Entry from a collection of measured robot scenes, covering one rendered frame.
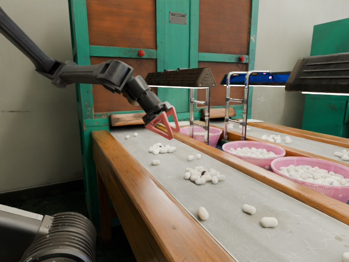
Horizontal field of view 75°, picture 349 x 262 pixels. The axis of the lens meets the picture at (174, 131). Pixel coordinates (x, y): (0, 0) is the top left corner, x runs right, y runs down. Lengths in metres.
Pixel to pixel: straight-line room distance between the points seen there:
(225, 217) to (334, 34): 3.20
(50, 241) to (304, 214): 0.56
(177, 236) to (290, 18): 3.66
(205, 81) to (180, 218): 0.49
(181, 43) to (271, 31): 2.09
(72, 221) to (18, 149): 1.93
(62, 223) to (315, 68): 0.58
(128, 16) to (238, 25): 0.86
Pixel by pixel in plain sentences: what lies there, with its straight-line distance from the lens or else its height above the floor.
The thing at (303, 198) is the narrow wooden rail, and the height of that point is 0.75.
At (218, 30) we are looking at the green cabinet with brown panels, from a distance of 1.88.
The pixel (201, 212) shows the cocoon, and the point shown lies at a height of 0.76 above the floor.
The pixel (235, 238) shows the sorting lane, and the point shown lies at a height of 0.74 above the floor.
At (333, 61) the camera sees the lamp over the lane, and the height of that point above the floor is 1.10.
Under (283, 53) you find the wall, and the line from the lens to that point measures 3.78.
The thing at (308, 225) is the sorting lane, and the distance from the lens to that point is 0.64.
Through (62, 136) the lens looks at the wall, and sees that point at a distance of 2.38.
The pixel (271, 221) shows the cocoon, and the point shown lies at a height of 0.76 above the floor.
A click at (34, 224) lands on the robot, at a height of 0.81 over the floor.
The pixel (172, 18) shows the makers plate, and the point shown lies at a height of 1.47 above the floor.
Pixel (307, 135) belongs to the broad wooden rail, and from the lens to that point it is 1.51.
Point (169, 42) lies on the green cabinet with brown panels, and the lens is 1.66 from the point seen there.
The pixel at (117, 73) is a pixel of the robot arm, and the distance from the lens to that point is 0.68.
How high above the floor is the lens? 1.06
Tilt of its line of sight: 12 degrees down
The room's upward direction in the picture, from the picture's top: straight up
